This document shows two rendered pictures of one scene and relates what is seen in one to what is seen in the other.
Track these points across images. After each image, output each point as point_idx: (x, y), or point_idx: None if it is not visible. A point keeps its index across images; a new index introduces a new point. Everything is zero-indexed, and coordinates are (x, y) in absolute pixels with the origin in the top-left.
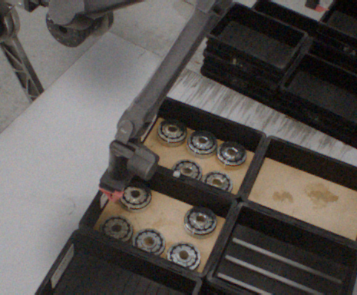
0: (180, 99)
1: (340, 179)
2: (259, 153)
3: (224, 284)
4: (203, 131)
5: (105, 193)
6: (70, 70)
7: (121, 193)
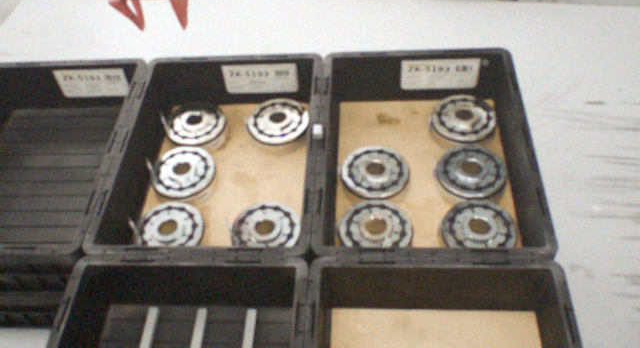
0: (616, 149)
1: None
2: (478, 256)
3: (70, 294)
4: (498, 161)
5: None
6: (537, 5)
7: (115, 0)
